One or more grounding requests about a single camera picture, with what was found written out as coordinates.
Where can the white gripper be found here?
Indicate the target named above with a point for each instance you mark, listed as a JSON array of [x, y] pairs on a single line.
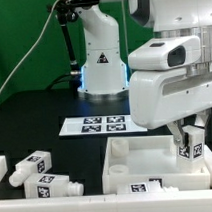
[[159, 98]]

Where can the white square tabletop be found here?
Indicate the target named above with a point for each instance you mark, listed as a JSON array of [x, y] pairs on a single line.
[[147, 158]]

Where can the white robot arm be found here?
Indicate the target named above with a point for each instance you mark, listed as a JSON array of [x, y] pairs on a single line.
[[104, 72]]

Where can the white front fence bar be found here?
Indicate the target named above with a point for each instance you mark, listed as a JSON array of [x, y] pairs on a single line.
[[191, 201]]

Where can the white left fence bar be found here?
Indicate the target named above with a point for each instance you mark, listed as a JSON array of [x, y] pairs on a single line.
[[3, 167]]

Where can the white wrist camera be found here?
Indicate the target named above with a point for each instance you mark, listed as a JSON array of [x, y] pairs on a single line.
[[166, 53]]

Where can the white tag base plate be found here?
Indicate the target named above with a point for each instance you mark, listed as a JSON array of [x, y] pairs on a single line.
[[100, 125]]

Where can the black camera on mount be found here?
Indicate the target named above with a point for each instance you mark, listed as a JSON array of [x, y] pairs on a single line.
[[81, 3]]

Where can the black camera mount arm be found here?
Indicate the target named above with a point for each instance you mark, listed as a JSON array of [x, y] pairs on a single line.
[[65, 13]]

